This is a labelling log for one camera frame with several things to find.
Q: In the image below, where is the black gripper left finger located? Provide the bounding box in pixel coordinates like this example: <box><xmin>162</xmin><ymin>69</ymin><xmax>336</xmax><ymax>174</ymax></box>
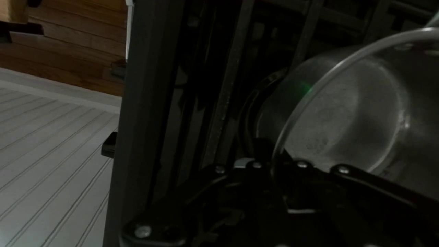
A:
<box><xmin>121</xmin><ymin>159</ymin><xmax>272</xmax><ymax>247</ymax></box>

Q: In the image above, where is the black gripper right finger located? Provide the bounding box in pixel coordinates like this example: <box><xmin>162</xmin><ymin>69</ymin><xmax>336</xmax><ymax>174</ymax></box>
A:
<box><xmin>273</xmin><ymin>154</ymin><xmax>439</xmax><ymax>247</ymax></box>

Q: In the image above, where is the silver metal saucepan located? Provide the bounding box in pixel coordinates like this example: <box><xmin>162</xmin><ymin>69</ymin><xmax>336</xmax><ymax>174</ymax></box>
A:
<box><xmin>253</xmin><ymin>27</ymin><xmax>439</xmax><ymax>200</ymax></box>

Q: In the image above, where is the black stove control knob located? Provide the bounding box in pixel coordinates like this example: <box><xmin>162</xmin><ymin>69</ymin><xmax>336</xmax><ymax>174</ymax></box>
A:
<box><xmin>102</xmin><ymin>132</ymin><xmax>117</xmax><ymax>158</ymax></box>

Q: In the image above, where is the black gas stove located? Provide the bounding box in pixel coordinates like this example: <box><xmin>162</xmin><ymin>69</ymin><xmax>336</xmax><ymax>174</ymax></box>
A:
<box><xmin>103</xmin><ymin>0</ymin><xmax>439</xmax><ymax>247</ymax></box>

